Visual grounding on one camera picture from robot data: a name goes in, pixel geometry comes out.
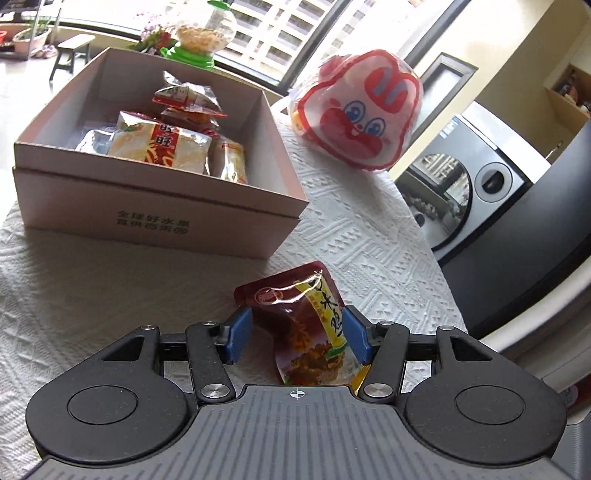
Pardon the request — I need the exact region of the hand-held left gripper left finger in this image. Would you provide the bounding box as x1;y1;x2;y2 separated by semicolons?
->
100;308;254;403

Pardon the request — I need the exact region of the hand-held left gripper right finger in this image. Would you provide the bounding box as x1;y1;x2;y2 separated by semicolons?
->
344;305;490;401

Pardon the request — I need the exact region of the dark red snack packet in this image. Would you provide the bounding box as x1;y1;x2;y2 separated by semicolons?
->
235;261;373;387

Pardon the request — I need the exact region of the pink cardboard box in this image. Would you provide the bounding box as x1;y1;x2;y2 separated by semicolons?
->
11;46;310;261

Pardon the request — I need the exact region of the yellow cracker packet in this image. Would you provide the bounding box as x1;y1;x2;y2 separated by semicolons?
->
209;135;250;186

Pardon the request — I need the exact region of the rice cracker packet red label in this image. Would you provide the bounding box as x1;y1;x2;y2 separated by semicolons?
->
106;111;213;175

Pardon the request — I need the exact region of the orange snack packet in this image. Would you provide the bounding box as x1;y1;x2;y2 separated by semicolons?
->
161;107;221;136

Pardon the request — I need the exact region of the silver red snack packet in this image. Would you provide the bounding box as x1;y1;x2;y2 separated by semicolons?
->
152;71;228;117

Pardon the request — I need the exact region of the white textured tablecloth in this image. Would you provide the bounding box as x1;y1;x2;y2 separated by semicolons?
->
0;99;468;462

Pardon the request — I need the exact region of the grey washing machine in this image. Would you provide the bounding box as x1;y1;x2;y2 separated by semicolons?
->
394;102;537;265

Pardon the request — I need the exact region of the black appliance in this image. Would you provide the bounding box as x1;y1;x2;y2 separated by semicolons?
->
438;152;591;341

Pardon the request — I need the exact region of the rabbit face snack bag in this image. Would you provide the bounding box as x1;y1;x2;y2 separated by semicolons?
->
287;49;424;173

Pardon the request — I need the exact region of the green base candy dispenser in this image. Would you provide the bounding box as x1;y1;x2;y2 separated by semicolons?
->
167;0;239;71

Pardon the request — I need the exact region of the red flower bunch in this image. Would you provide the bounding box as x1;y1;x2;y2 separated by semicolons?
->
126;24;180;57

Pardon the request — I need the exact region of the brown cardboard carton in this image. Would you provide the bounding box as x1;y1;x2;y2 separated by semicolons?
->
544;65;591;136

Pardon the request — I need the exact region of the small wooden bench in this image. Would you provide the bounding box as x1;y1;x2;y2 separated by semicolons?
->
48;34;96;82

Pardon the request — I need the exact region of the flower pot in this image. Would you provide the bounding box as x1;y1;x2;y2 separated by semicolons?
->
11;18;52;55

